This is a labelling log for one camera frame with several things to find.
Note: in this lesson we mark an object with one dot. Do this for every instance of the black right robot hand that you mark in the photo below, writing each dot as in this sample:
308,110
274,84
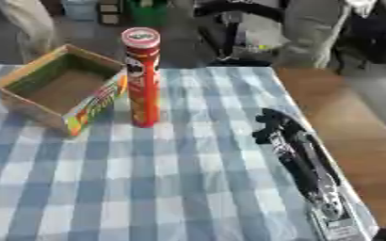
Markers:
289,138

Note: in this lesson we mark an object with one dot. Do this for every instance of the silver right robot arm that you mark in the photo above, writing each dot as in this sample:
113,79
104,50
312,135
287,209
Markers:
342,222

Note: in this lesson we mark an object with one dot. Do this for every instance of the tan cardboard box green inside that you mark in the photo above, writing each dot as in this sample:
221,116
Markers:
64,91

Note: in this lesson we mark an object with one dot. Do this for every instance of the person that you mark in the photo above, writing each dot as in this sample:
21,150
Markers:
309,34
29,22

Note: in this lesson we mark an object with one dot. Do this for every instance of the black office chair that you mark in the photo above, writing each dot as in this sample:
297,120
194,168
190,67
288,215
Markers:
232,28

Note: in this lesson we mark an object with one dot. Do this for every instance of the black bag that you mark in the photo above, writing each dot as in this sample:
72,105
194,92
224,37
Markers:
375,28

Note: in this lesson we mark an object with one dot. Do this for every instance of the red cylindrical snack can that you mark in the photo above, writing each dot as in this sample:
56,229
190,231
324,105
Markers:
143,91

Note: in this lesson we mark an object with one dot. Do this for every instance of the green bin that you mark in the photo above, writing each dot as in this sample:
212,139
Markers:
147,12

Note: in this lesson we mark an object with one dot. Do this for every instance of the pale blue container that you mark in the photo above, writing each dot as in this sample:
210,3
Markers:
80,8

